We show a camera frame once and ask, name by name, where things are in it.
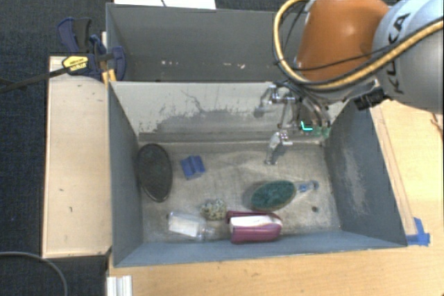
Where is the green oval brush, clear handle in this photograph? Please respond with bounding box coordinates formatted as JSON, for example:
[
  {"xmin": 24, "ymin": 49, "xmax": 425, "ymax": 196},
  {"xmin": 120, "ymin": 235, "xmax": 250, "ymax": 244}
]
[{"xmin": 249, "ymin": 179, "xmax": 320, "ymax": 213}]

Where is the clear plastic bottle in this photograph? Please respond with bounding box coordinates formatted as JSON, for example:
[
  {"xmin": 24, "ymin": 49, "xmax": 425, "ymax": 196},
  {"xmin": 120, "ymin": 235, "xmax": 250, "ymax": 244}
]
[{"xmin": 166, "ymin": 211, "xmax": 218, "ymax": 242}]

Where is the maroon and white pouch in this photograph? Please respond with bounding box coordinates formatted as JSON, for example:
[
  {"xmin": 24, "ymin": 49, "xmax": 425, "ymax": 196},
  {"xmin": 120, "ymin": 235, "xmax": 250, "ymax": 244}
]
[{"xmin": 225, "ymin": 210, "xmax": 284, "ymax": 245}]

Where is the pale wood flat board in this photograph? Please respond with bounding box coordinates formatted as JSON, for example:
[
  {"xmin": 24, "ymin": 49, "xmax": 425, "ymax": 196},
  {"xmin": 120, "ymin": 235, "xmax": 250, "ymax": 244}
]
[{"xmin": 41, "ymin": 56, "xmax": 114, "ymax": 259}]

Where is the grey metal bin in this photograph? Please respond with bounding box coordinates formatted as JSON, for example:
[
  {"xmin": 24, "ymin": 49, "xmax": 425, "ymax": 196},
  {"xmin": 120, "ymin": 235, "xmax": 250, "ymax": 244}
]
[{"xmin": 105, "ymin": 2, "xmax": 409, "ymax": 268}]

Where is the black cylinder on white bracket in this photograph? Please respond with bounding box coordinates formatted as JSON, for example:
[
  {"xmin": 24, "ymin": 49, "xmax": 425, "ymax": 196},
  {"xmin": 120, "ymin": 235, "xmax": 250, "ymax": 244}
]
[{"xmin": 353, "ymin": 87, "xmax": 386, "ymax": 112}]

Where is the speckled grey ball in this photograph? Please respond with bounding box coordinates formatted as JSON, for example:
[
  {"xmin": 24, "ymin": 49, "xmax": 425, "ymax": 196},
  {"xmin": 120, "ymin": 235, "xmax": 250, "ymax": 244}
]
[{"xmin": 200, "ymin": 198, "xmax": 228, "ymax": 222}]

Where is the blue ridged block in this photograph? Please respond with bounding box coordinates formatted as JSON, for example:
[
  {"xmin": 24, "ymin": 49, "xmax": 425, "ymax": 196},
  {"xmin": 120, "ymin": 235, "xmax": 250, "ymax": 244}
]
[{"xmin": 179, "ymin": 155, "xmax": 206, "ymax": 181}]

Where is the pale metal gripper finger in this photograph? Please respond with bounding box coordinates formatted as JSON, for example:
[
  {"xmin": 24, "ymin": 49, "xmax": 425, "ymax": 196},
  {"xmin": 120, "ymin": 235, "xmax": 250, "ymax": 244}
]
[
  {"xmin": 264, "ymin": 130, "xmax": 294, "ymax": 166},
  {"xmin": 253, "ymin": 85, "xmax": 279, "ymax": 119}
]

